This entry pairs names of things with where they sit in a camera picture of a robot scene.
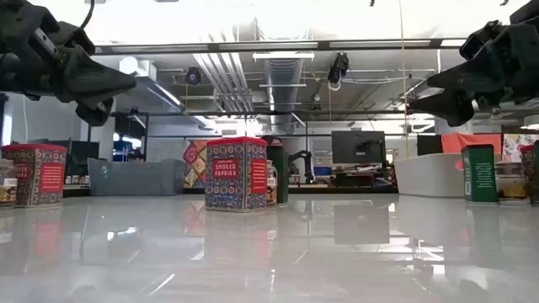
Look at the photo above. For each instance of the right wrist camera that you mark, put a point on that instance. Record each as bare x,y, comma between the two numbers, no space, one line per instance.
480,40

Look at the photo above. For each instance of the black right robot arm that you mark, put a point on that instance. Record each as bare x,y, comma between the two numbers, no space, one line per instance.
525,10

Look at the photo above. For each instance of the blue box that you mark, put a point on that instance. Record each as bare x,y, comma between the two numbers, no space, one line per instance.
322,171

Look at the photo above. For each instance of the black dome device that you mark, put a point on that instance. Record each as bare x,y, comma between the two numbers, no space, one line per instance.
193,76

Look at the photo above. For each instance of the glass spice jar cork lid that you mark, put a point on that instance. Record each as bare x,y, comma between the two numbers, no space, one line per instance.
271,185
7,189

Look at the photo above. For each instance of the floral cloth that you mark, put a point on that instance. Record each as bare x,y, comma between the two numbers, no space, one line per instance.
516,143

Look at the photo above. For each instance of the colourful patterned cloth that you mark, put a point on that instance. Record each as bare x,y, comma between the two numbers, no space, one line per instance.
195,164

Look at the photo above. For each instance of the grey plastic bin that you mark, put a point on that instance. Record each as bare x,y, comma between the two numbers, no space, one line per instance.
135,179

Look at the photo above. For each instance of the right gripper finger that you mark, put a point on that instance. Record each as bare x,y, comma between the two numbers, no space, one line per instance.
467,78
446,107

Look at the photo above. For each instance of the black shelf rack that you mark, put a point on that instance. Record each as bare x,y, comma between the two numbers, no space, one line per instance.
126,126

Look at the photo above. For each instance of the cluttered workbench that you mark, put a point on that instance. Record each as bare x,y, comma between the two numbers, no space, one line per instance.
358,182

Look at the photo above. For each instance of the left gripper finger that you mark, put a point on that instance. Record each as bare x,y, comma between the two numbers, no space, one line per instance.
97,84
97,115

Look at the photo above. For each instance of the black hanging camera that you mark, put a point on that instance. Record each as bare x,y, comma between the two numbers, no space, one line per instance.
339,67

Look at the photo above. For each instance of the small black robot arm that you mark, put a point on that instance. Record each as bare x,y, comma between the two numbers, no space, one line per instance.
305,157

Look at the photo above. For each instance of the orange cloth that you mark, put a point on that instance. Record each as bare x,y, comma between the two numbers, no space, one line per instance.
471,142

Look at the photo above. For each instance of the green spice tin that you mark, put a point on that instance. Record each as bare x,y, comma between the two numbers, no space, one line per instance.
283,177
480,177

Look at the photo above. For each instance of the white tube light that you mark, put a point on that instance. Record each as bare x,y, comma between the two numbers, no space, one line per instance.
283,55

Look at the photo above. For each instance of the black metal crossbar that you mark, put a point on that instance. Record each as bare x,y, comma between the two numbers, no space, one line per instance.
210,47

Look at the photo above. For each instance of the black computer monitor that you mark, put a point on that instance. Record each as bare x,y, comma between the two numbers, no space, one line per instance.
358,147

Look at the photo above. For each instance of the dark wide screen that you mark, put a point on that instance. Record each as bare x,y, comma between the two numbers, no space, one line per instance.
84,155

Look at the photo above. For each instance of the small black monitor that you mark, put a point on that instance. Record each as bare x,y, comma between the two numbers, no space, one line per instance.
429,145

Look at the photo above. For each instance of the white plastic bin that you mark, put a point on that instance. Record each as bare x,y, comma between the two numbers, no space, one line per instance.
429,177

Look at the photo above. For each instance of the silver ventilation duct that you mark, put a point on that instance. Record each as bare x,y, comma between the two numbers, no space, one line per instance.
284,84

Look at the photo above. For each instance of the smoked paprika tin red lid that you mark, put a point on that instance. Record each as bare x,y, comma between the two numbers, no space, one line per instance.
38,177
530,177
233,177

